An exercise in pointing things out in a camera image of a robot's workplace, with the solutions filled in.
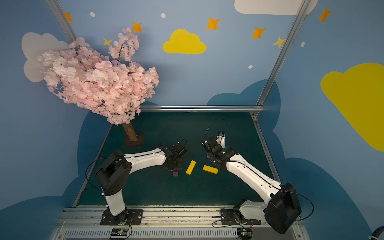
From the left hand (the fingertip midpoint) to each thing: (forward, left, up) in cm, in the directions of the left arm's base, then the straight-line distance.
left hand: (178, 166), depth 91 cm
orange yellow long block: (-1, -20, -1) cm, 20 cm away
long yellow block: (0, -8, 0) cm, 8 cm away
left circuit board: (-34, +27, -3) cm, 44 cm away
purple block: (-5, +2, 0) cm, 5 cm away
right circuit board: (-33, -36, -4) cm, 49 cm away
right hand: (+5, -24, +15) cm, 28 cm away
